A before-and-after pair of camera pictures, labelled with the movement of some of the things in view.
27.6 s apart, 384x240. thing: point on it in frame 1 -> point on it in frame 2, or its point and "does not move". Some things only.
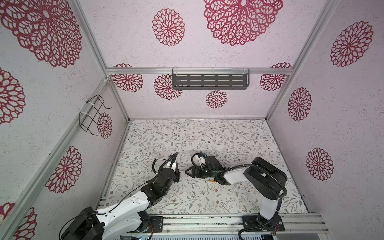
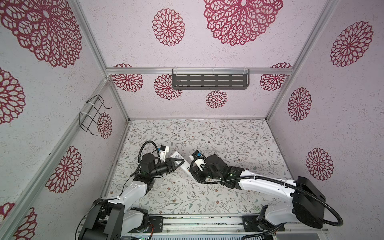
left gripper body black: x=177 y=177 -> x=162 y=167
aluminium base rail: x=177 y=224 does not move
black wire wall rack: x=89 y=117 does not move
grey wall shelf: x=210 y=78 does not move
